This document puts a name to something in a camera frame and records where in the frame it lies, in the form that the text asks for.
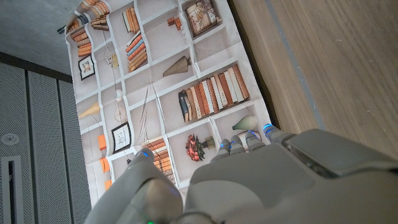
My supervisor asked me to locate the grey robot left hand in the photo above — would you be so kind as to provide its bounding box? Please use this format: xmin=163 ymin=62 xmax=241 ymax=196
xmin=83 ymin=123 xmax=398 ymax=224

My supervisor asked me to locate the printed bookshelf backdrop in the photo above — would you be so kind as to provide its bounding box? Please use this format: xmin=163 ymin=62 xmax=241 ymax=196
xmin=64 ymin=0 xmax=280 ymax=208

